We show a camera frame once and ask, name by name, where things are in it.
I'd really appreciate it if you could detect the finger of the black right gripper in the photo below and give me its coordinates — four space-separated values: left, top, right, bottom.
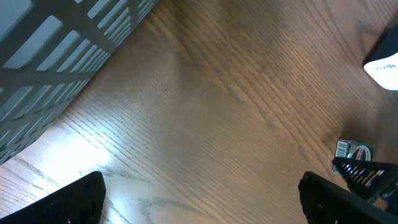
333 157 397 203

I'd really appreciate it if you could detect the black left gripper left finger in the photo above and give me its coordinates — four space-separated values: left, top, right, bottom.
1 171 106 224

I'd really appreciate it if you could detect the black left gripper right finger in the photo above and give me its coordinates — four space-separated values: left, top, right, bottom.
298 171 397 224

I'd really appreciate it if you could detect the dark green Zam-Buk box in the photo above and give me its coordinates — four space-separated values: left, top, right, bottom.
335 139 376 161

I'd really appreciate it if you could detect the white barcode scanner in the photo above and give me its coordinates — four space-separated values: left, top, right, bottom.
363 24 397 91

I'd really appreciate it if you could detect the dark grey plastic basket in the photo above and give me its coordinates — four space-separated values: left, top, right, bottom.
1 0 157 162

